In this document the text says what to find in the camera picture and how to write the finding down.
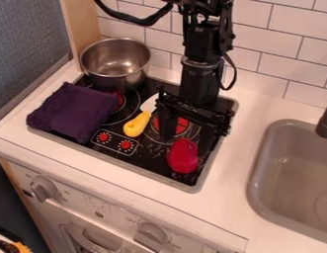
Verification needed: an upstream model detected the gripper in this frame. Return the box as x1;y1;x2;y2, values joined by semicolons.
153;61;237;160

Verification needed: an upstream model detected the red toy pepper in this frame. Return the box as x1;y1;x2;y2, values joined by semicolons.
165;136;201;175

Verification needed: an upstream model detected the toy stove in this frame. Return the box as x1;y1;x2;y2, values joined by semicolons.
26;73;241;194

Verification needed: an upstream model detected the yellow tool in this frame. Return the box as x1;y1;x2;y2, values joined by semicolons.
122;93;162;138

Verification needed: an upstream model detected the silver pot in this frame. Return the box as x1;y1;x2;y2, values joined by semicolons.
78;37;153;91

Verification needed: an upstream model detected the toy sink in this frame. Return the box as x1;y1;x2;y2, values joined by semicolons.
246;119;327;245

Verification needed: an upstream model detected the purple cloth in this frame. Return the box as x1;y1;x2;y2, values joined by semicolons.
24;81;123;145

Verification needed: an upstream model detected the tap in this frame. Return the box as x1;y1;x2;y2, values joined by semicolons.
313;100;327;139

